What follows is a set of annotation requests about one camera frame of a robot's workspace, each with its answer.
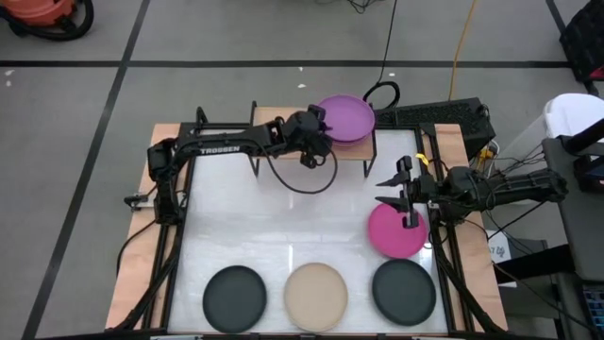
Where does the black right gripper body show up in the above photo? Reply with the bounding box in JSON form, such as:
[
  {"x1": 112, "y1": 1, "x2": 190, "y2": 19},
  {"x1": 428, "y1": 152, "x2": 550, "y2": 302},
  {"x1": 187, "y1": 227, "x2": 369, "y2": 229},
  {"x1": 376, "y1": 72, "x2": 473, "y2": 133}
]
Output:
[{"x1": 406, "y1": 172, "x2": 444, "y2": 213}]

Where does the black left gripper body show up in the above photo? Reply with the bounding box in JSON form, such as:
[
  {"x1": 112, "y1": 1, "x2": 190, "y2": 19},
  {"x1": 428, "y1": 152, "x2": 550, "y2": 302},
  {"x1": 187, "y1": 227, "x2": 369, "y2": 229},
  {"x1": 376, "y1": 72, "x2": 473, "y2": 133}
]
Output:
[{"x1": 284, "y1": 110, "x2": 331, "y2": 160}]

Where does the magenta round plate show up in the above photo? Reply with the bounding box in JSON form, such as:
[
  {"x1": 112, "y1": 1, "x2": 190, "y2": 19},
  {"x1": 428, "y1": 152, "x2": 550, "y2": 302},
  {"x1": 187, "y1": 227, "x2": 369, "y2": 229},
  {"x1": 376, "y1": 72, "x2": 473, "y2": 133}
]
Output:
[{"x1": 367, "y1": 202, "x2": 429, "y2": 260}]

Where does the purple round plate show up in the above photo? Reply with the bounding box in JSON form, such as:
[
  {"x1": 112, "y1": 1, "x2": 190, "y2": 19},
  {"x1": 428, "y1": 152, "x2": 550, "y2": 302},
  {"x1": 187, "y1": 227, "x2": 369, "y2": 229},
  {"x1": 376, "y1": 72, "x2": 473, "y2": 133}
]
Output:
[
  {"x1": 329, "y1": 134, "x2": 375, "y2": 146},
  {"x1": 316, "y1": 93, "x2": 377, "y2": 143}
]

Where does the beige round plate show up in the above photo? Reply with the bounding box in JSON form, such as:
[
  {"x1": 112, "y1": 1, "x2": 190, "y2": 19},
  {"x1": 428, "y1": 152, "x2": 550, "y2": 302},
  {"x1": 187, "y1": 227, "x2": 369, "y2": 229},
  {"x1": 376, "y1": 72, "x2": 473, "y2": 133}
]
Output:
[{"x1": 283, "y1": 262, "x2": 349, "y2": 333}]

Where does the dark grey round plate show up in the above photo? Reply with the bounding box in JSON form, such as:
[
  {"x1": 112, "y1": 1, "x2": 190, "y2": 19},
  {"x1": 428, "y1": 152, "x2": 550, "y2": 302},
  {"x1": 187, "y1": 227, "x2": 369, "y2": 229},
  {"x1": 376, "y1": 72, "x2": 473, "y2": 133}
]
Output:
[
  {"x1": 202, "y1": 264, "x2": 268, "y2": 334},
  {"x1": 371, "y1": 258, "x2": 438, "y2": 327}
]

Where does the white paper label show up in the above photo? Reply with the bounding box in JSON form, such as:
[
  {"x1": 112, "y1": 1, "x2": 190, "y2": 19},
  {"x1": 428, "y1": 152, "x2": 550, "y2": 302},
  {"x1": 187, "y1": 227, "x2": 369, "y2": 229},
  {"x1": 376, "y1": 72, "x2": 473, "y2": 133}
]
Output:
[{"x1": 488, "y1": 230, "x2": 513, "y2": 261}]

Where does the grey desk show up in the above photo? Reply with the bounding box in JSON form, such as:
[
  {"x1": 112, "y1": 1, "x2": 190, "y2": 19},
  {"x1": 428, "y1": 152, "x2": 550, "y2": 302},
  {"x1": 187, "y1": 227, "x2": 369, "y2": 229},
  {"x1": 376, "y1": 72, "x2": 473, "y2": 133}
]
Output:
[{"x1": 542, "y1": 136, "x2": 604, "y2": 284}]

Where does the white seat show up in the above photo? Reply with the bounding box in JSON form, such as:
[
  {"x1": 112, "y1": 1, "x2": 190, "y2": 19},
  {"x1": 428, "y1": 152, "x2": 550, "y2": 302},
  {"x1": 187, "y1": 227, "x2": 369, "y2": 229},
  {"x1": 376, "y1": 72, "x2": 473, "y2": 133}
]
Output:
[{"x1": 542, "y1": 93, "x2": 604, "y2": 143}]

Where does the black clamp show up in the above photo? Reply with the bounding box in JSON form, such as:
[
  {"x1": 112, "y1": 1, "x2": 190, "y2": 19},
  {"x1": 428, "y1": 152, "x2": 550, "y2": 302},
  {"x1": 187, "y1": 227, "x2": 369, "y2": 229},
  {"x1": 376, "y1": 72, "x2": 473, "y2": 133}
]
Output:
[{"x1": 123, "y1": 192, "x2": 158, "y2": 212}]

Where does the black chair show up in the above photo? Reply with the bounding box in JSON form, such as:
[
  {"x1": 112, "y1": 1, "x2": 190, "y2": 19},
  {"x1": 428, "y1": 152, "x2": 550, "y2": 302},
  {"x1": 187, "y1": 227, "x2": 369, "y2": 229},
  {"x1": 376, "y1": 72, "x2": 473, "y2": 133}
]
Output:
[{"x1": 559, "y1": 0, "x2": 604, "y2": 95}]

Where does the orange vacuum cleaner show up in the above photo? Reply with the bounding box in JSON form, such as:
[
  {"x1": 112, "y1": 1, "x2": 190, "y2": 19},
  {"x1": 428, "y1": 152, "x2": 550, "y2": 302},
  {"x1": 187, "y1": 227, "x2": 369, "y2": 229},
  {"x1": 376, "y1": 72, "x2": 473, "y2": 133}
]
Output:
[{"x1": 0, "y1": 0, "x2": 95, "y2": 42}]

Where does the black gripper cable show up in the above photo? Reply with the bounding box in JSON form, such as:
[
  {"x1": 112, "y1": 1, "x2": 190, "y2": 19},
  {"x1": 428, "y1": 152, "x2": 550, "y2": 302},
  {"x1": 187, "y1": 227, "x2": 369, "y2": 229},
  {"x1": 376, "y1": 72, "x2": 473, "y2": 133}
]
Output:
[{"x1": 261, "y1": 141, "x2": 339, "y2": 196}]

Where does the long black cable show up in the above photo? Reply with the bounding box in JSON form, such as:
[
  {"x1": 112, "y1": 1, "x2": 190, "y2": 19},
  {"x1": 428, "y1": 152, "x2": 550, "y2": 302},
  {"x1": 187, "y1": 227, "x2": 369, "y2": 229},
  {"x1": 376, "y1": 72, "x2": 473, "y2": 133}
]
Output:
[{"x1": 361, "y1": 0, "x2": 401, "y2": 111}]

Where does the yellow cable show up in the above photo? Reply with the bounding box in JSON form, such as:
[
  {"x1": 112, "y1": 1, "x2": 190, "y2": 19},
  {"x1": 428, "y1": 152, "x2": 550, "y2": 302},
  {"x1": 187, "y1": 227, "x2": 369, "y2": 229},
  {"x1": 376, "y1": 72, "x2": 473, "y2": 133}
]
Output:
[{"x1": 447, "y1": 0, "x2": 480, "y2": 101}]

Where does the black metal table frame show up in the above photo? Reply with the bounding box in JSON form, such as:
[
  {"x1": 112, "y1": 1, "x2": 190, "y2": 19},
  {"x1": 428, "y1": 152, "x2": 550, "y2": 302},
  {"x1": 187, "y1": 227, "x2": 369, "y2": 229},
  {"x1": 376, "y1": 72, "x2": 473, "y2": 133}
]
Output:
[{"x1": 110, "y1": 107, "x2": 509, "y2": 339}]

